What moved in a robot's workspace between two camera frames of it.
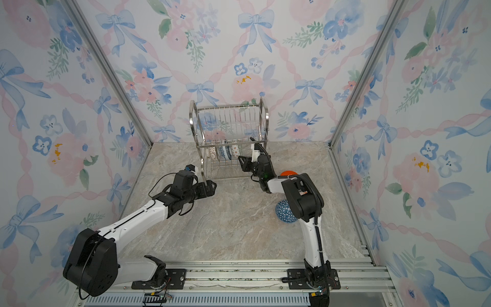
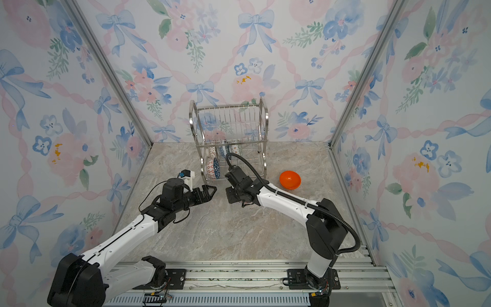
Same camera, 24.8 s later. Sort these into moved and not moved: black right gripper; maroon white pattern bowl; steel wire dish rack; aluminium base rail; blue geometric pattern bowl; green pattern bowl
Moved: black right gripper; blue geometric pattern bowl
Not moved: steel wire dish rack; green pattern bowl; maroon white pattern bowl; aluminium base rail
